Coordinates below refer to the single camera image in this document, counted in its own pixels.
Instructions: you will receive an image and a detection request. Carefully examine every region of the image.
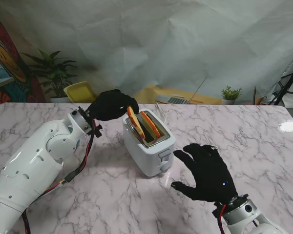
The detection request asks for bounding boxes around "yellow plastic chair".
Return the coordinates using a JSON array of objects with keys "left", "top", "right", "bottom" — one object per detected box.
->
[{"left": 63, "top": 81, "right": 100, "bottom": 103}]

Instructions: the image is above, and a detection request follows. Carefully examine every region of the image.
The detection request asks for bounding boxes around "colourful smiley mural panel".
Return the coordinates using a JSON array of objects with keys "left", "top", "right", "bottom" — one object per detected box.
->
[{"left": 0, "top": 7, "right": 46, "bottom": 115}]

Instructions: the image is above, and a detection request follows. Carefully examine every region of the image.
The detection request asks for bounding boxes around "yellow wooden desk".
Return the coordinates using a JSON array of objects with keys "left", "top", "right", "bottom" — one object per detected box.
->
[{"left": 130, "top": 83, "right": 222, "bottom": 105}]

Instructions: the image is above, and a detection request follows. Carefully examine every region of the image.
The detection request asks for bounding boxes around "small green potted plant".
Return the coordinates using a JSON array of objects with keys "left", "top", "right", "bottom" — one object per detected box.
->
[{"left": 221, "top": 85, "right": 243, "bottom": 105}]

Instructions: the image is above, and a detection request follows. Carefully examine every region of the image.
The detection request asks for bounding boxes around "yellow toast slice orange crust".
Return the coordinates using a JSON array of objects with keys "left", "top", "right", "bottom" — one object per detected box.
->
[
  {"left": 126, "top": 106, "right": 147, "bottom": 140},
  {"left": 139, "top": 111, "right": 161, "bottom": 137}
]

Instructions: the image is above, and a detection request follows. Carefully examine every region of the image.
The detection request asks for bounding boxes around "red black right arm cable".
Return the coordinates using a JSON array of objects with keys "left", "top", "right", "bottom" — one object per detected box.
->
[{"left": 216, "top": 203, "right": 228, "bottom": 234}]

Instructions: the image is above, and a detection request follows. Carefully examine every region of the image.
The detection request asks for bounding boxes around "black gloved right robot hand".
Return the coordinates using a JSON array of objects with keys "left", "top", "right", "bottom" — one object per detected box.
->
[{"left": 170, "top": 143, "right": 240, "bottom": 204}]

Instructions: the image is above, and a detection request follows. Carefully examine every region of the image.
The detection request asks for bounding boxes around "black light stand tripod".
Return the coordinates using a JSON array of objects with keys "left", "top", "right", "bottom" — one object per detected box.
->
[{"left": 273, "top": 51, "right": 293, "bottom": 106}]

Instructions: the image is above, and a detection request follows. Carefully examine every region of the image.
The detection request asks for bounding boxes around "large green potted plant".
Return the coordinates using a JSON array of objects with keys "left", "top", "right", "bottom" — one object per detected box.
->
[{"left": 21, "top": 48, "right": 79, "bottom": 103}]

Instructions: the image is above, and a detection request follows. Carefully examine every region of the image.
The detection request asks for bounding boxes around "white crumpled backdrop sheet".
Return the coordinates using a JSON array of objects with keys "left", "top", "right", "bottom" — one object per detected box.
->
[{"left": 0, "top": 0, "right": 293, "bottom": 105}]

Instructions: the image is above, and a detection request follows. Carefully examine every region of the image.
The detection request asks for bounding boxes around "white two-slot toaster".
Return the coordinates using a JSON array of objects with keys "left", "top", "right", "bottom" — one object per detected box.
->
[{"left": 123, "top": 109, "right": 176, "bottom": 177}]

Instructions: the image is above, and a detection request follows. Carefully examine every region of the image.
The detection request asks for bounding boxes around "white toaster power cord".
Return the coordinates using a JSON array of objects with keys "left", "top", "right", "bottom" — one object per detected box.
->
[{"left": 155, "top": 102, "right": 170, "bottom": 122}]

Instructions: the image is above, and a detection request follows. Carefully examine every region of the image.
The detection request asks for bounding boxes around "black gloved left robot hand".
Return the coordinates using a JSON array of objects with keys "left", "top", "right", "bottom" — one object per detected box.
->
[{"left": 86, "top": 89, "right": 140, "bottom": 122}]

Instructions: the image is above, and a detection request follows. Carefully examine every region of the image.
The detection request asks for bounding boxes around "red black arm cable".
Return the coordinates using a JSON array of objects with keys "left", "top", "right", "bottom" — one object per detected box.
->
[
  {"left": 21, "top": 119, "right": 99, "bottom": 234},
  {"left": 216, "top": 203, "right": 228, "bottom": 234}
]

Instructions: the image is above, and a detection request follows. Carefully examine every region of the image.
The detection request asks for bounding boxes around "red black left arm cable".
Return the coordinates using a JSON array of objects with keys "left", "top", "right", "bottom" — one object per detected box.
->
[{"left": 21, "top": 119, "right": 99, "bottom": 234}]

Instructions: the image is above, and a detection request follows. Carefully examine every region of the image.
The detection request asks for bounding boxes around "open silver laptop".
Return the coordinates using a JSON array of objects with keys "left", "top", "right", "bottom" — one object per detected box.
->
[{"left": 155, "top": 76, "right": 208, "bottom": 105}]

